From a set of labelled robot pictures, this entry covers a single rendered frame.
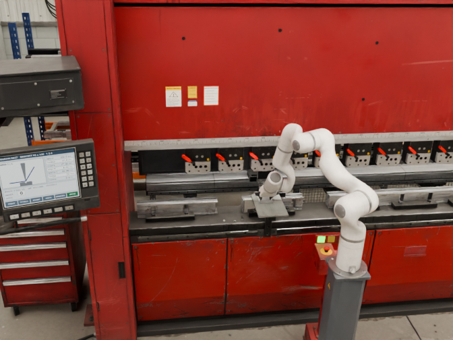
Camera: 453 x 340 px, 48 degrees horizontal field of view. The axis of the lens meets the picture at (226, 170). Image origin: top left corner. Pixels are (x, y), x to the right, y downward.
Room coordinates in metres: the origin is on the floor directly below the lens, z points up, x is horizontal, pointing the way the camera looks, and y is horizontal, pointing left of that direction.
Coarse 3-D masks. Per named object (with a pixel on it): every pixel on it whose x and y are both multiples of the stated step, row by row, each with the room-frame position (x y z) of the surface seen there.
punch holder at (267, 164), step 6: (252, 150) 2.76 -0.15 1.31; (258, 150) 2.77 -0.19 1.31; (264, 150) 2.77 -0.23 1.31; (270, 150) 2.78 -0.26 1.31; (258, 156) 2.77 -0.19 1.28; (264, 156) 2.77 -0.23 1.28; (270, 156) 2.78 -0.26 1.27; (252, 162) 2.76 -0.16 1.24; (258, 162) 2.77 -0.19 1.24; (264, 162) 2.77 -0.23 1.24; (270, 162) 2.78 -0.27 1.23; (252, 168) 2.76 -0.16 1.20; (258, 168) 2.77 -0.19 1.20; (264, 168) 2.78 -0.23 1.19; (270, 168) 2.78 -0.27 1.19
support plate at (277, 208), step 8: (256, 200) 2.71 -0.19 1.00; (280, 200) 2.72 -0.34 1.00; (256, 208) 2.61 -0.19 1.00; (264, 208) 2.62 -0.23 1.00; (272, 208) 2.62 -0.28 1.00; (280, 208) 2.62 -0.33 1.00; (264, 216) 2.53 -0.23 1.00; (272, 216) 2.54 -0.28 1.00; (280, 216) 2.55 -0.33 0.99; (288, 216) 2.55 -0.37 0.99
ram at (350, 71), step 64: (128, 64) 2.66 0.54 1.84; (192, 64) 2.71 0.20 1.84; (256, 64) 2.76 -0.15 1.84; (320, 64) 2.82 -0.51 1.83; (384, 64) 2.87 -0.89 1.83; (448, 64) 2.93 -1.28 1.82; (128, 128) 2.66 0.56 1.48; (192, 128) 2.71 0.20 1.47; (256, 128) 2.77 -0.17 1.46; (320, 128) 2.82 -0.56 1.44; (384, 128) 2.88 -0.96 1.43; (448, 128) 2.94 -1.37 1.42
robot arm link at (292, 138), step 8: (288, 128) 2.44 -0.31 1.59; (296, 128) 2.38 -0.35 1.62; (280, 136) 2.48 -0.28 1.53; (288, 136) 2.42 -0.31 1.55; (296, 136) 2.29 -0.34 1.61; (304, 136) 2.28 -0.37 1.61; (312, 136) 2.29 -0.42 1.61; (280, 144) 2.46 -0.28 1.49; (288, 144) 2.44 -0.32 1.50; (296, 144) 2.26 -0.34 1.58; (304, 144) 2.25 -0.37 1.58; (312, 144) 2.27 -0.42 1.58; (304, 152) 2.27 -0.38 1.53
